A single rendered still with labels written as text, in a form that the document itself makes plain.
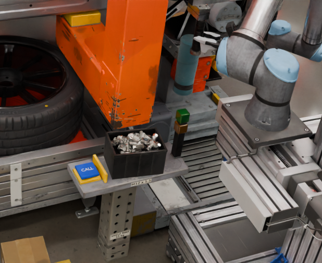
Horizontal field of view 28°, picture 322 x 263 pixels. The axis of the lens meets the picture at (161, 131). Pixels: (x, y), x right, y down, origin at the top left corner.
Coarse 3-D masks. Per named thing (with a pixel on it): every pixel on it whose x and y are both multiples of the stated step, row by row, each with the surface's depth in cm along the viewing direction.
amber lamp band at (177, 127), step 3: (177, 123) 243; (174, 126) 245; (177, 126) 243; (180, 126) 242; (183, 126) 242; (186, 126) 243; (177, 129) 243; (180, 129) 243; (183, 129) 243; (186, 129) 244; (177, 132) 244; (180, 132) 243; (183, 132) 244; (186, 132) 245
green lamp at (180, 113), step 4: (176, 112) 241; (180, 112) 240; (184, 112) 240; (188, 112) 240; (176, 116) 242; (180, 116) 239; (184, 116) 239; (188, 116) 240; (180, 120) 240; (184, 120) 241; (188, 120) 241
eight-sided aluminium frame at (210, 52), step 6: (252, 0) 288; (246, 6) 290; (246, 12) 291; (240, 24) 290; (168, 42) 276; (168, 48) 278; (174, 48) 279; (174, 54) 281; (204, 54) 289; (210, 54) 291
